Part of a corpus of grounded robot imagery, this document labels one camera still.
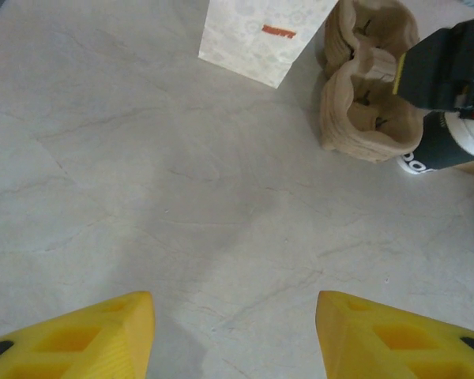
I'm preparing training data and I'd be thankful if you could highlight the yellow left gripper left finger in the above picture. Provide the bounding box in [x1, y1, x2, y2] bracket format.
[0, 291, 157, 379]

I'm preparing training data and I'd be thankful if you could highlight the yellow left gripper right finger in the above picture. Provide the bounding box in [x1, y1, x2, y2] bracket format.
[315, 291, 474, 379]

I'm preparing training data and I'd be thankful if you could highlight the white paper bag with handles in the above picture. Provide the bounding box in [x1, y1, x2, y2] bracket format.
[197, 0, 339, 90]

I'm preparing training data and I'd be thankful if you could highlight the stack of paper cups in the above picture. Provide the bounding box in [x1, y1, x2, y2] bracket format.
[397, 110, 474, 177]

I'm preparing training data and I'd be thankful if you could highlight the stack of cardboard cup carriers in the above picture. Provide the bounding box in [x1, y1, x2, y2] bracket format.
[314, 0, 426, 163]

